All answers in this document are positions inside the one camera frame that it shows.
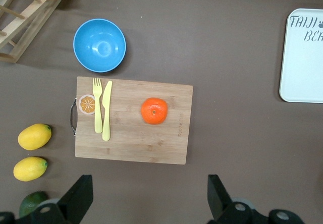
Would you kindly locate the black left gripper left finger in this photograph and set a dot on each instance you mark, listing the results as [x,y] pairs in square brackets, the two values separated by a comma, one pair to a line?
[78,196]

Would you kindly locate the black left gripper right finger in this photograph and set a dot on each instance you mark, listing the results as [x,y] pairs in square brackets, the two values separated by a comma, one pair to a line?
[217,196]

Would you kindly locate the orange mandarin fruit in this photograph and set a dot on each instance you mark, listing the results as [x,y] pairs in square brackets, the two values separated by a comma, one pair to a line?
[154,111]

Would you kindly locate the dark green lime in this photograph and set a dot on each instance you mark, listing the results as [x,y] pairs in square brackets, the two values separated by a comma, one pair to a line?
[31,201]

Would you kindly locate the yellow lemon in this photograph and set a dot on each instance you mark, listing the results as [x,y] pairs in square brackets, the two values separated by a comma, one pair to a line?
[34,136]
[30,168]

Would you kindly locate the yellow plastic fork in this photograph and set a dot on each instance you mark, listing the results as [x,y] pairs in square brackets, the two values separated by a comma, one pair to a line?
[98,113]

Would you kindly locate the wooden cutting board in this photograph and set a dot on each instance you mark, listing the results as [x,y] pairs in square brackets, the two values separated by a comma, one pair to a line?
[141,138]

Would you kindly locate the yellow plastic knife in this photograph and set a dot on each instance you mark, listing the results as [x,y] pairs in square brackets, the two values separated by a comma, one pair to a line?
[106,113]

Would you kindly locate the orange slice toy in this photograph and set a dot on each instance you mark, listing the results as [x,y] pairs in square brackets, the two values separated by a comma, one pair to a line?
[86,104]

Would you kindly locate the blue bowl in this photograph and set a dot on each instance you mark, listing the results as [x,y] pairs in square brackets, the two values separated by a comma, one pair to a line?
[99,45]

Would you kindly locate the cream tray with bear print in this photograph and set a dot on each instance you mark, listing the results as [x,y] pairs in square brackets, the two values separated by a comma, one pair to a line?
[302,65]

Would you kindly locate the wooden cup rack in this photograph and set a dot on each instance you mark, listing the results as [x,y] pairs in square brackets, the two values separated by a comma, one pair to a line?
[32,14]

